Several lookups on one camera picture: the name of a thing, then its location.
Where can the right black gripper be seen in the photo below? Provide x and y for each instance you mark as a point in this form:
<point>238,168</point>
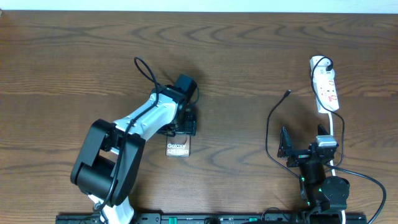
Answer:
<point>286,150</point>

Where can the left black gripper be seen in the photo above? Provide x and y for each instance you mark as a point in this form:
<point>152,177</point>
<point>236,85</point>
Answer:
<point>191,129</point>

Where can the Galaxy smartphone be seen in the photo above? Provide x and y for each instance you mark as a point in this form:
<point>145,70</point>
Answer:
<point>178,146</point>

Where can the white power strip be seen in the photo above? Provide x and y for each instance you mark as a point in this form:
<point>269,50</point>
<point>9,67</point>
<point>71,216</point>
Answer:
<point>323,74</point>

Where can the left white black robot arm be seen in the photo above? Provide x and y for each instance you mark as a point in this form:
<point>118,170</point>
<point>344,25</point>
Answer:
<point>108,162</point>

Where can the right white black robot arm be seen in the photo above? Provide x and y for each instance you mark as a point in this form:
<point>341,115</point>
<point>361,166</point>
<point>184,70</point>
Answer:
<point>326,195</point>

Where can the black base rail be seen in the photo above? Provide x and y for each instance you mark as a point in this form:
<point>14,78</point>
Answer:
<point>156,218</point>

